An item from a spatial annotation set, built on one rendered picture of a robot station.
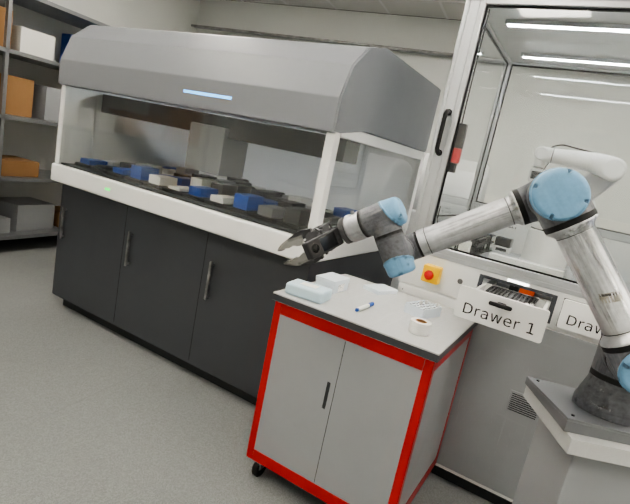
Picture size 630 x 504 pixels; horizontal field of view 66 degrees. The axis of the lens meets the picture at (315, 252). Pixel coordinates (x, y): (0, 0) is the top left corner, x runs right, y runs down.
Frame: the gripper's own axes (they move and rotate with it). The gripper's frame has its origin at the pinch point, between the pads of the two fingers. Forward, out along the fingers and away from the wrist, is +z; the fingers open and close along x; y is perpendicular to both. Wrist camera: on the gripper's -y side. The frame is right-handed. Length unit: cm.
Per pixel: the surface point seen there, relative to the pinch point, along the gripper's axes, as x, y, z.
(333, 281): -22, 48, 12
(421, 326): -42, 30, -19
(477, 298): -43, 46, -36
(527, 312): -51, 43, -49
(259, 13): 219, 442, 145
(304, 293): -18.9, 31.1, 16.4
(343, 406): -58, 19, 14
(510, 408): -98, 66, -27
